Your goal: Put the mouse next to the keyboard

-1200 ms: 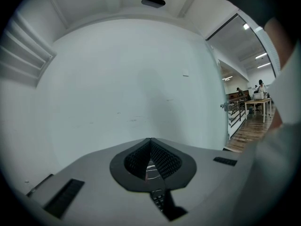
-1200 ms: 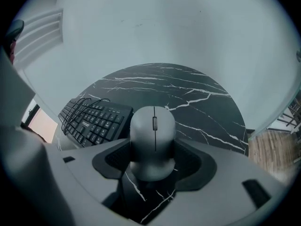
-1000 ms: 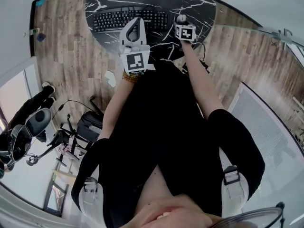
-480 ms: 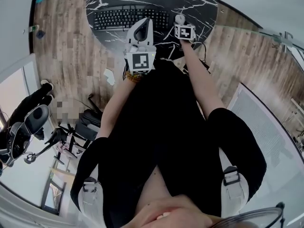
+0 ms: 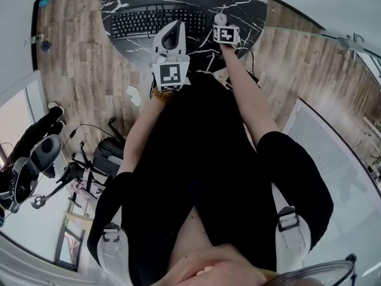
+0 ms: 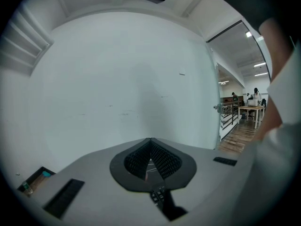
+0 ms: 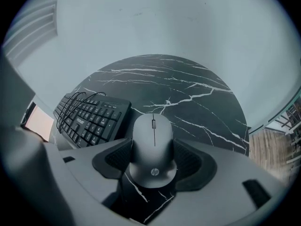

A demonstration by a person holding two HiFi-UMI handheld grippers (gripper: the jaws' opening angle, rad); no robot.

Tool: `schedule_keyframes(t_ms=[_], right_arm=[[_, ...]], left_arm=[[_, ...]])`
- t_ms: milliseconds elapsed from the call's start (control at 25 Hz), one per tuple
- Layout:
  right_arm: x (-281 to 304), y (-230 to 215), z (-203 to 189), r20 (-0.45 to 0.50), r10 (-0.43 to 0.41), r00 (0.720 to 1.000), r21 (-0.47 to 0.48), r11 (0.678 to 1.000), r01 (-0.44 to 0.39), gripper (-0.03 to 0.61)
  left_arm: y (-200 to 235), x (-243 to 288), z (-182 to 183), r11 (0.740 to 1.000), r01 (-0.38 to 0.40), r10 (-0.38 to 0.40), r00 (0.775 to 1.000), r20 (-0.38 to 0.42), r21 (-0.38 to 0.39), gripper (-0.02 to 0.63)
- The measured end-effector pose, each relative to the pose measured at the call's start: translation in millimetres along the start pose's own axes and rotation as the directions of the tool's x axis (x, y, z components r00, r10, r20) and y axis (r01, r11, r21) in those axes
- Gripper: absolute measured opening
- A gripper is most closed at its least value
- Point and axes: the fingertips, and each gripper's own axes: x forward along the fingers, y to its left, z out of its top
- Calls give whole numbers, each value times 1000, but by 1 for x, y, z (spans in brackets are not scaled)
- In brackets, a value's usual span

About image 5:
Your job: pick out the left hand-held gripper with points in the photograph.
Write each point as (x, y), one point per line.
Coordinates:
(170, 73)

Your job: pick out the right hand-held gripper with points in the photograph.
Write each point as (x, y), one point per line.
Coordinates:
(226, 34)

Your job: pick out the white grey mouse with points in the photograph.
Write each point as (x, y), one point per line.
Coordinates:
(220, 19)

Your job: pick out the black keyboard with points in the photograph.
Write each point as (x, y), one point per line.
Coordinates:
(134, 22)

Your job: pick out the person's right forearm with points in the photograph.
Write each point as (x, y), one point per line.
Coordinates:
(247, 94)

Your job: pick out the person's left forearm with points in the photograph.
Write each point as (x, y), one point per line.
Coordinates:
(140, 130)

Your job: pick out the white paper sheet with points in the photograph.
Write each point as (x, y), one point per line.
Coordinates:
(134, 95)

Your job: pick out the person's black shirt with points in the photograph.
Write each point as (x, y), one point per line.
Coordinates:
(193, 147)

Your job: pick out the glass pane with metal clamp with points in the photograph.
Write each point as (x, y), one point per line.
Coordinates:
(351, 42)

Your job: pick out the small dark blue object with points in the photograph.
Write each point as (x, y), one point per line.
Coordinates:
(45, 45)

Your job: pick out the teal tape piece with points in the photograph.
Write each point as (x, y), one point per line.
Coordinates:
(45, 1)

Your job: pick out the black backpack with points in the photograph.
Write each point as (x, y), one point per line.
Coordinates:
(108, 156)

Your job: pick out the black office chair base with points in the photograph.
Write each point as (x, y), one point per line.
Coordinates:
(80, 168)

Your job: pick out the black grey padded chair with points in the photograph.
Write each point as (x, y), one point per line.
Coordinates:
(46, 152)

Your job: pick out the person's chin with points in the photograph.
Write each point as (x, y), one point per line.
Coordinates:
(217, 267)

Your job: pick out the clear plastic visor rim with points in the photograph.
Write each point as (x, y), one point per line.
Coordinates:
(324, 267)

